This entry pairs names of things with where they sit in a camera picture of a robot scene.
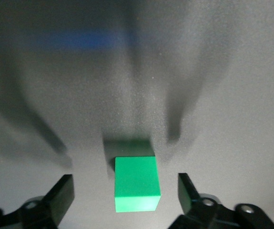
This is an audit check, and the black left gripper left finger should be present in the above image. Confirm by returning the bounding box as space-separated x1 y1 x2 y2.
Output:
0 174 75 229

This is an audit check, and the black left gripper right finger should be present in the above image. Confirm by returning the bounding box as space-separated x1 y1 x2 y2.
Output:
177 172 274 229

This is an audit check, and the small green cube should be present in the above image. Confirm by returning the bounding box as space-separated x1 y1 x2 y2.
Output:
114 156 162 212

